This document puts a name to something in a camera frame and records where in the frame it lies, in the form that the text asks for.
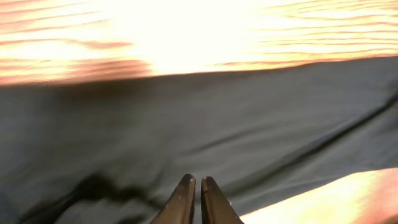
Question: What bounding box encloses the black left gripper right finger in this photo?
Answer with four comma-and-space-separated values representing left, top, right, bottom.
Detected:
201, 177, 244, 224

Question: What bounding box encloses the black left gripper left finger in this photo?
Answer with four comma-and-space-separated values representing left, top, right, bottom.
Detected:
150, 174, 196, 224

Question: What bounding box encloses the black t-shirt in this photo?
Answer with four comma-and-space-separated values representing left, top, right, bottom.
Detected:
1, 57, 397, 223

